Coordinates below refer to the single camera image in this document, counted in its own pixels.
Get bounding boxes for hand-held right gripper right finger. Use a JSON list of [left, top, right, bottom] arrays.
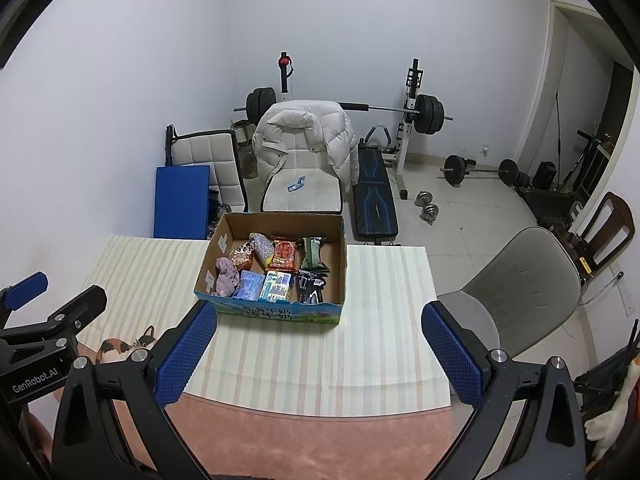
[[421, 301, 588, 480]]

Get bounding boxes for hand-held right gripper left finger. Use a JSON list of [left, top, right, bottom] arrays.
[[50, 301, 218, 480]]

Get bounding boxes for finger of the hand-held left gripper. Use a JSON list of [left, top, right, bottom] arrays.
[[0, 271, 49, 333], [0, 285, 108, 361]]

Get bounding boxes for purple cloth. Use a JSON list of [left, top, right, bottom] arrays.
[[214, 257, 242, 297]]

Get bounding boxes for blue tissue packet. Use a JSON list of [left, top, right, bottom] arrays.
[[234, 270, 266, 302]]

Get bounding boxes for cardboard box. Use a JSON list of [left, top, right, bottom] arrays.
[[194, 211, 348, 328]]

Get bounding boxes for panda print snack packet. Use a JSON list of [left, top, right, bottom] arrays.
[[229, 242, 256, 271]]

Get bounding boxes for white blue small box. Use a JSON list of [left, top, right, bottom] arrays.
[[260, 270, 296, 303]]

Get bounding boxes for red snack packet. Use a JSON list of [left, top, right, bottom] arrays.
[[267, 237, 301, 272]]

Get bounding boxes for black snack packet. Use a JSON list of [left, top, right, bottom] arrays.
[[297, 270, 328, 305]]

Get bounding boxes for dark green snack packet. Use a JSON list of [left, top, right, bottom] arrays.
[[300, 236, 331, 273]]

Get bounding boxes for person's left forearm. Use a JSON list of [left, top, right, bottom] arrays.
[[22, 407, 55, 466]]

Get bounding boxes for striped beige table cloth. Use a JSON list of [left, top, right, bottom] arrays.
[[75, 232, 453, 418]]

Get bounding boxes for grey office chair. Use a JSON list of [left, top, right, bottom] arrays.
[[437, 226, 583, 361]]

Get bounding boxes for blue foam pad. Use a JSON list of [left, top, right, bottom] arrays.
[[152, 165, 211, 240]]

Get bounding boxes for black fleece garment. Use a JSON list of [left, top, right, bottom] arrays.
[[210, 470, 321, 480]]

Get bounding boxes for pink cat print mat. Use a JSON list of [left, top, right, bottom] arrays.
[[52, 325, 473, 480]]

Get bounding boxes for black weight bench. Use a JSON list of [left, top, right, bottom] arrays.
[[350, 125, 401, 246]]

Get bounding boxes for white goose plush toy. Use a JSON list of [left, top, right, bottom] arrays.
[[584, 355, 640, 456]]

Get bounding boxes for short barbell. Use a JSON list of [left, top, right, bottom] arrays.
[[440, 154, 521, 188]]

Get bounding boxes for white padded folding chair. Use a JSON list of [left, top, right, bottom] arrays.
[[165, 125, 248, 211]]

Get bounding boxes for black speaker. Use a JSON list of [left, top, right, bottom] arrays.
[[531, 161, 557, 190]]

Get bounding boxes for white upholstered chair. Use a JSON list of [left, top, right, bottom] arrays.
[[260, 145, 346, 213]]

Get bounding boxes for white squat rack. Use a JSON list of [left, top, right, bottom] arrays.
[[277, 51, 423, 200]]

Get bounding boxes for brown wooden chair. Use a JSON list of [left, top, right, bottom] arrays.
[[562, 191, 636, 276]]

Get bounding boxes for black exercise machine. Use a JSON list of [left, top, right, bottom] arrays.
[[557, 130, 618, 196]]

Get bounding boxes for loaded barbell with long bar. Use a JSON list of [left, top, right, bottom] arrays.
[[233, 87, 454, 136]]

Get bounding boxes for white puffer jacket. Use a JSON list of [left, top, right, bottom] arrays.
[[252, 100, 360, 193]]

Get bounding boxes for black cable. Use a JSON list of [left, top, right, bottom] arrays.
[[580, 270, 626, 306]]

